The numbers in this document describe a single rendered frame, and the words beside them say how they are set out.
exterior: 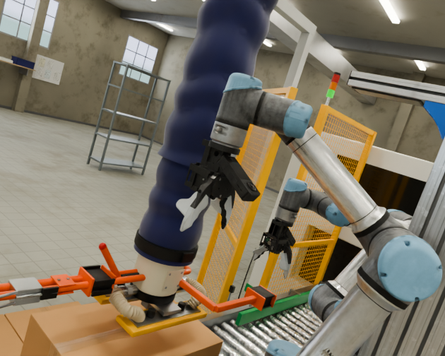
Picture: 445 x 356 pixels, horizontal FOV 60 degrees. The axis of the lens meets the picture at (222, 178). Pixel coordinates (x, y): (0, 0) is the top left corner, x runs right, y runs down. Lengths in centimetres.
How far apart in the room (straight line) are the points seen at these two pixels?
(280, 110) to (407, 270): 39
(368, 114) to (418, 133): 154
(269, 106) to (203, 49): 49
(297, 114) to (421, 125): 1138
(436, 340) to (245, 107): 71
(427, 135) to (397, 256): 1129
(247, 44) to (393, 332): 90
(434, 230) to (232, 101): 58
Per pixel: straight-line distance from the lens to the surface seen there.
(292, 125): 81
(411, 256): 82
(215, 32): 125
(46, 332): 147
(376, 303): 86
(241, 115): 82
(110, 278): 127
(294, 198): 137
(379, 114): 1245
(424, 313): 110
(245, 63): 125
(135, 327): 133
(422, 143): 1206
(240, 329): 266
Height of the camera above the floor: 177
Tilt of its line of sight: 8 degrees down
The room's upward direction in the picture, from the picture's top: 18 degrees clockwise
